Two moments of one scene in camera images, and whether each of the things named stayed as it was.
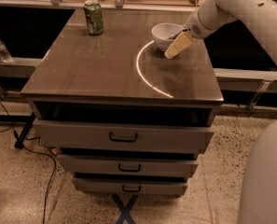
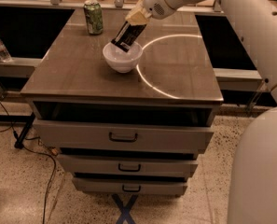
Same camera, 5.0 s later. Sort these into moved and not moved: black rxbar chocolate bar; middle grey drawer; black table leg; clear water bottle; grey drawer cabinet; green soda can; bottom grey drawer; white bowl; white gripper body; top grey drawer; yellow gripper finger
Moved: black rxbar chocolate bar; white gripper body; white bowl; yellow gripper finger
Not moved: top grey drawer; green soda can; middle grey drawer; grey drawer cabinet; black table leg; bottom grey drawer; clear water bottle
